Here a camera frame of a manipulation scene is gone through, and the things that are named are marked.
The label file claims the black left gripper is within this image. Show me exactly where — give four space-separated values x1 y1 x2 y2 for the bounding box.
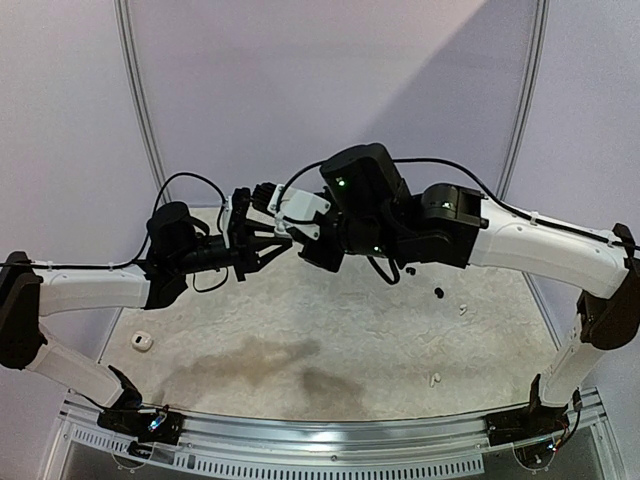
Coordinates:
172 218 292 281

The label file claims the white oval charging case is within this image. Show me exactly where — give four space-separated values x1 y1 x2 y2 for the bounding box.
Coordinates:
274 220 290 238

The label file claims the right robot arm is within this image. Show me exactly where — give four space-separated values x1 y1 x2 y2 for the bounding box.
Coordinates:
282 143 639 446

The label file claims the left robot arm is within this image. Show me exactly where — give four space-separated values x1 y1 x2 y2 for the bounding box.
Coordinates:
1 200 292 445

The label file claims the small white charging case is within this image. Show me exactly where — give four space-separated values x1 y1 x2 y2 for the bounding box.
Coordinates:
131 331 153 352

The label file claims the white earbud near front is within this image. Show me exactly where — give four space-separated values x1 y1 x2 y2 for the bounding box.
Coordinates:
429 372 441 388

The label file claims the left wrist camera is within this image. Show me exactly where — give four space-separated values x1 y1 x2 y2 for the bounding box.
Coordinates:
220 187 251 247

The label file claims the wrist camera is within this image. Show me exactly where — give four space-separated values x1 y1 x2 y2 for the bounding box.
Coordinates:
252 182 331 242
220 187 251 247

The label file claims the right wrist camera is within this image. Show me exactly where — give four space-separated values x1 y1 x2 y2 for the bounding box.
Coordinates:
252 182 331 242

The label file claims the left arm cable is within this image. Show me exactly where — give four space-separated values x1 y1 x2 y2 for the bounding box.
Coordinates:
0 171 229 294

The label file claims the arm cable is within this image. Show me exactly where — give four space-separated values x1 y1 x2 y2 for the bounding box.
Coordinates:
0 171 229 294
279 157 640 251

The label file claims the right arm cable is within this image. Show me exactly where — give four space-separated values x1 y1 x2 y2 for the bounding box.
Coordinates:
279 157 640 251

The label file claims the aluminium table front rail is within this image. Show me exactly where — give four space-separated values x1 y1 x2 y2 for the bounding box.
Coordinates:
43 389 624 479

